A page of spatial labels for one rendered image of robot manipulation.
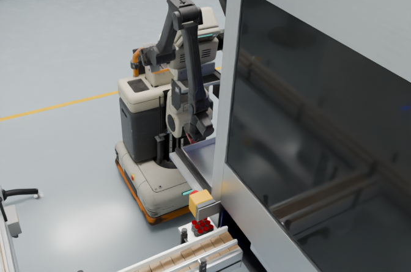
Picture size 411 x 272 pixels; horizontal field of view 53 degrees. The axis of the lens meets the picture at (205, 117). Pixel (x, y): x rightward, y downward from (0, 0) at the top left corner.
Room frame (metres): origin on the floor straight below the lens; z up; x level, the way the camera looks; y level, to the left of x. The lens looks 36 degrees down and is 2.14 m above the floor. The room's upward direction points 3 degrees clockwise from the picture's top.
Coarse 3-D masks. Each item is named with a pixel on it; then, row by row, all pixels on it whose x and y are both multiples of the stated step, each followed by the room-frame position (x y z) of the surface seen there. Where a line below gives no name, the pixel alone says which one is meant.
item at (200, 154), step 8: (192, 144) 1.47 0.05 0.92; (200, 144) 1.49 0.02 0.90; (208, 144) 1.51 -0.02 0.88; (184, 152) 1.41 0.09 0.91; (192, 152) 1.45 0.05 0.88; (200, 152) 1.45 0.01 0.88; (208, 152) 1.46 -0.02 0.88; (192, 160) 1.39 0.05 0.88; (200, 160) 1.40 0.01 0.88; (208, 160) 1.40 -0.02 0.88; (200, 168) 1.35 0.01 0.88; (208, 168) 1.35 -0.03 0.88; (208, 176) 1.30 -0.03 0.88; (208, 184) 1.22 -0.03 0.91
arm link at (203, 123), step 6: (192, 108) 1.41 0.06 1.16; (192, 114) 1.41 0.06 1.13; (198, 114) 1.42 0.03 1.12; (204, 114) 1.42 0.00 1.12; (204, 120) 1.39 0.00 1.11; (198, 126) 1.39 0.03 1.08; (204, 126) 1.37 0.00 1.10; (210, 126) 1.37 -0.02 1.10; (204, 132) 1.36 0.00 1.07; (210, 132) 1.38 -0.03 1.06
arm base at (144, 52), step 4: (144, 48) 1.81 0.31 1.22; (148, 48) 1.80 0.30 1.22; (140, 52) 1.79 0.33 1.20; (144, 52) 1.80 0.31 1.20; (148, 52) 1.77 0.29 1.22; (144, 56) 1.78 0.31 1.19; (148, 56) 1.76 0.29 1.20; (144, 60) 1.77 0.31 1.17; (148, 60) 1.77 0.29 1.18; (144, 64) 1.76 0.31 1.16; (148, 64) 1.77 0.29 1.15; (152, 64) 1.78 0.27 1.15
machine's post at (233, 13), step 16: (240, 0) 1.03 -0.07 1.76; (240, 16) 1.03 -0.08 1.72; (224, 32) 1.08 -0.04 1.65; (224, 48) 1.08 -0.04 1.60; (224, 64) 1.07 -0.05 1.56; (224, 80) 1.06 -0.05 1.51; (224, 96) 1.06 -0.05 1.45; (224, 112) 1.05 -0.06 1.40; (224, 128) 1.04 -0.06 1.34; (224, 144) 1.04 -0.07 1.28; (224, 160) 1.03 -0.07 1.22; (224, 208) 1.04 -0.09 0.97
